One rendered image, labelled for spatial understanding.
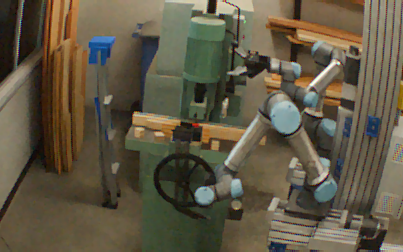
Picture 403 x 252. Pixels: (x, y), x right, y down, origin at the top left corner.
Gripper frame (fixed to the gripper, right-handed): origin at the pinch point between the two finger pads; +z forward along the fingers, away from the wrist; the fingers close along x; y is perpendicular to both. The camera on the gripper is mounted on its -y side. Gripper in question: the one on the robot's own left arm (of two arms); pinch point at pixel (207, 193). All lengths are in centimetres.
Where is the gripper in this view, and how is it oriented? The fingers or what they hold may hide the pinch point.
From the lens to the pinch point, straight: 284.3
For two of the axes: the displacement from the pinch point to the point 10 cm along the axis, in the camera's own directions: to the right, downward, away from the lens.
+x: 9.9, 1.4, -0.6
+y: -1.4, 9.8, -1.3
